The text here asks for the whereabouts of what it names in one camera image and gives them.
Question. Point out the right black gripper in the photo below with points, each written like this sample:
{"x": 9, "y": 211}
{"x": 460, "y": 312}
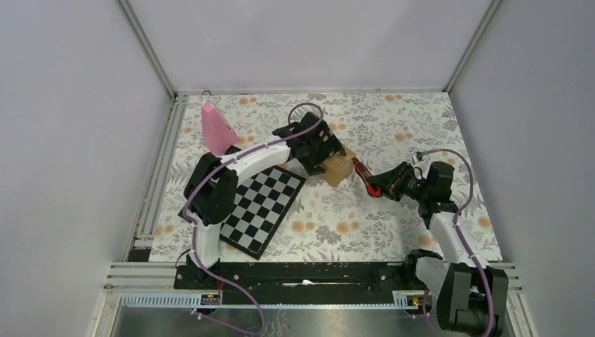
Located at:
{"x": 392, "y": 181}

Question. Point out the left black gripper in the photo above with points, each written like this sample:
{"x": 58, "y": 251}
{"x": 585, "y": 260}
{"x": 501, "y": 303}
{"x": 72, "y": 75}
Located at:
{"x": 328, "y": 148}

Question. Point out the red black utility knife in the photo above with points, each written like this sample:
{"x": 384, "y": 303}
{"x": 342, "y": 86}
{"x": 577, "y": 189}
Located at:
{"x": 364, "y": 174}

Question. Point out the brown cardboard express box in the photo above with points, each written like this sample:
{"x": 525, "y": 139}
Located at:
{"x": 338, "y": 167}

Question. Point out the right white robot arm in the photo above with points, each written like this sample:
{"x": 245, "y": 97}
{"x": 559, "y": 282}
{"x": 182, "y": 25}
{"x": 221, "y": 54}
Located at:
{"x": 469, "y": 295}

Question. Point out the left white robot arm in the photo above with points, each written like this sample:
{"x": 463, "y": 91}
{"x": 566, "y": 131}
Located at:
{"x": 211, "y": 190}

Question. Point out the black white checkerboard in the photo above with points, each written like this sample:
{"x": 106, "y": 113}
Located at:
{"x": 260, "y": 206}

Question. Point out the floral patterned table mat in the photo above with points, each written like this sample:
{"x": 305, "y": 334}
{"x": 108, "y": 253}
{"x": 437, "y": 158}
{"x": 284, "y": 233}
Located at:
{"x": 338, "y": 223}

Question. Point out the pink triangular block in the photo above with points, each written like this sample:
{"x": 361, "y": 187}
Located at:
{"x": 218, "y": 134}

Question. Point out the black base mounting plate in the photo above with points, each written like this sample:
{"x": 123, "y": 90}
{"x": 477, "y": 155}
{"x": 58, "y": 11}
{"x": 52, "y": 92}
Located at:
{"x": 303, "y": 283}

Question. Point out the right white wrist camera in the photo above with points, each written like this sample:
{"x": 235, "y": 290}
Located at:
{"x": 419, "y": 166}

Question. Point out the white slotted cable duct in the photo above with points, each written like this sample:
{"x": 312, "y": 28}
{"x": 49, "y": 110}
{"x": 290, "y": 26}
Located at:
{"x": 211, "y": 300}

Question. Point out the right aluminium corner post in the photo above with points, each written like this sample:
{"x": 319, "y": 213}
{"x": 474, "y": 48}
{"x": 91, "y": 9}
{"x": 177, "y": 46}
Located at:
{"x": 482, "y": 27}

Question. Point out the aluminium corner post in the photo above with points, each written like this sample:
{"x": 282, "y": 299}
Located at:
{"x": 482, "y": 27}
{"x": 146, "y": 47}

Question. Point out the left aluminium corner post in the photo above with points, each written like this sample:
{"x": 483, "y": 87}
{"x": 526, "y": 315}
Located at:
{"x": 146, "y": 47}

